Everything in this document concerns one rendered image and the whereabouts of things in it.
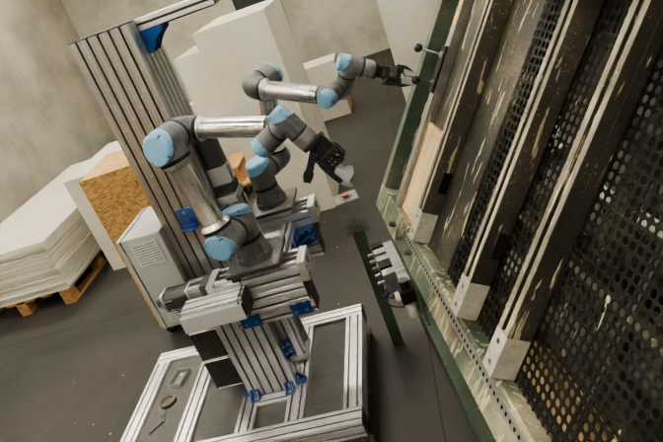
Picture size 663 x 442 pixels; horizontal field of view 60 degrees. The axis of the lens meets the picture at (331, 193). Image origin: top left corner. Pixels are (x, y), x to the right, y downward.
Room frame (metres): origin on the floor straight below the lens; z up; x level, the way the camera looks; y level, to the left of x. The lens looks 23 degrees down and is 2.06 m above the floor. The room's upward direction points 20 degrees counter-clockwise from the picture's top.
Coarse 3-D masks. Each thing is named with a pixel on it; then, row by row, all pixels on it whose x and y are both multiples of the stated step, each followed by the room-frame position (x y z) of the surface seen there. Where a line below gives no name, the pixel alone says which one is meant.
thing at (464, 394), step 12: (420, 312) 2.52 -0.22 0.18; (432, 324) 2.39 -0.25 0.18; (432, 336) 2.30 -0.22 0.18; (444, 348) 2.19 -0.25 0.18; (444, 360) 2.11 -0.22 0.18; (456, 372) 2.01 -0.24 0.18; (456, 384) 1.95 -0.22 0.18; (468, 396) 1.86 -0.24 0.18; (468, 408) 1.79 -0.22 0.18; (480, 420) 1.71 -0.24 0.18; (480, 432) 1.66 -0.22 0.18
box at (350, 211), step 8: (344, 192) 2.63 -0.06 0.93; (352, 192) 2.60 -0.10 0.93; (336, 200) 2.58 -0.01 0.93; (344, 200) 2.54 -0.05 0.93; (352, 200) 2.52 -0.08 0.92; (336, 208) 2.53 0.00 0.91; (344, 208) 2.52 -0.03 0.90; (352, 208) 2.52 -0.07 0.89; (360, 208) 2.52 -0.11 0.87; (344, 216) 2.52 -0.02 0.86; (352, 216) 2.52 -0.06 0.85; (360, 216) 2.52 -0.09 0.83; (344, 224) 2.52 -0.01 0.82; (352, 224) 2.52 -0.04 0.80; (360, 224) 2.52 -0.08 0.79; (352, 232) 2.52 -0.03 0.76
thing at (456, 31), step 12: (468, 0) 2.33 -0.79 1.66; (456, 12) 2.38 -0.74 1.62; (468, 12) 2.33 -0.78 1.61; (456, 24) 2.34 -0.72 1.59; (456, 36) 2.34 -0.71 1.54; (456, 48) 2.34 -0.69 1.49; (444, 60) 2.34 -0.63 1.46; (444, 72) 2.34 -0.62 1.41; (444, 84) 2.34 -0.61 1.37; (432, 96) 2.34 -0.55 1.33; (432, 108) 2.34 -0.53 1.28; (432, 120) 2.34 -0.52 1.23; (420, 132) 2.34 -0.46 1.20; (420, 144) 2.34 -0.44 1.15; (408, 168) 2.35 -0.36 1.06; (408, 180) 2.34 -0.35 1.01
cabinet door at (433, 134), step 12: (432, 132) 2.26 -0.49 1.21; (432, 144) 2.23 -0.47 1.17; (420, 156) 2.31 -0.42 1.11; (432, 156) 2.18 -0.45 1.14; (420, 168) 2.27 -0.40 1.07; (420, 180) 2.23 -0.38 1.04; (408, 192) 2.31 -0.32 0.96; (420, 192) 2.18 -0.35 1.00; (408, 204) 2.26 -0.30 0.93; (408, 216) 2.22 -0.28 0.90
